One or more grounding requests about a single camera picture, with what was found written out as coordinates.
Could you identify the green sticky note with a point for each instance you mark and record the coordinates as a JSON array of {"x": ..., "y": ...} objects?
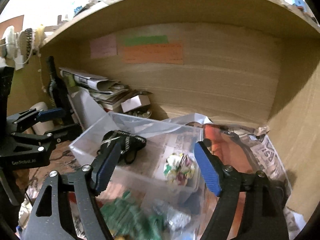
[{"x": 145, "y": 40}]

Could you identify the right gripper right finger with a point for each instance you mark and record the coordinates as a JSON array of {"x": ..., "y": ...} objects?
[{"x": 264, "y": 200}]

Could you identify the pink sticky note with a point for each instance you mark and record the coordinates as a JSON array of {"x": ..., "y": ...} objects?
[{"x": 103, "y": 46}]

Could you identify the clear plastic bag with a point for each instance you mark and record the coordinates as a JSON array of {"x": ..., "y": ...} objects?
[{"x": 242, "y": 147}]

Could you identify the clear plastic storage box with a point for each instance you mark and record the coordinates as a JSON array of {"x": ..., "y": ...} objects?
[{"x": 145, "y": 174}]

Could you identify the black pouch with chain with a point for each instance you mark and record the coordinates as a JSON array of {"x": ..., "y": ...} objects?
[{"x": 130, "y": 144}]

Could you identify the dark wine bottle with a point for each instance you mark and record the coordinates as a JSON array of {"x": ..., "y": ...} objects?
[{"x": 58, "y": 92}]

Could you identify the stack of newspapers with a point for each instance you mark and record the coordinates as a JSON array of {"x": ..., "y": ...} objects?
[{"x": 108, "y": 93}]

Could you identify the wooden shelf board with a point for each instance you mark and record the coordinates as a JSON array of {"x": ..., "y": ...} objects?
[{"x": 271, "y": 17}]

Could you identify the black leopard headband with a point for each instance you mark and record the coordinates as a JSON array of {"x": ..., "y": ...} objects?
[{"x": 29, "y": 40}]

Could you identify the small white box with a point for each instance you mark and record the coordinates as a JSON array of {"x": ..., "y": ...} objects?
[{"x": 135, "y": 103}]

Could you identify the green fabric scrunchie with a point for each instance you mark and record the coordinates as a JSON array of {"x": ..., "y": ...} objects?
[{"x": 124, "y": 217}]

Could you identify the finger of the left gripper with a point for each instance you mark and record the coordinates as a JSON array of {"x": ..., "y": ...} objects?
[
  {"x": 26, "y": 119},
  {"x": 21, "y": 143}
]

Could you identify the orange sticky note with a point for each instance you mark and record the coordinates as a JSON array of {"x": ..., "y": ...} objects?
[{"x": 171, "y": 53}]

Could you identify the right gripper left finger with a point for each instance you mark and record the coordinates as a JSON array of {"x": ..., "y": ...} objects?
[{"x": 51, "y": 216}]

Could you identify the white plastic sheet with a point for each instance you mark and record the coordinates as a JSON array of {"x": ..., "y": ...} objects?
[{"x": 87, "y": 110}]

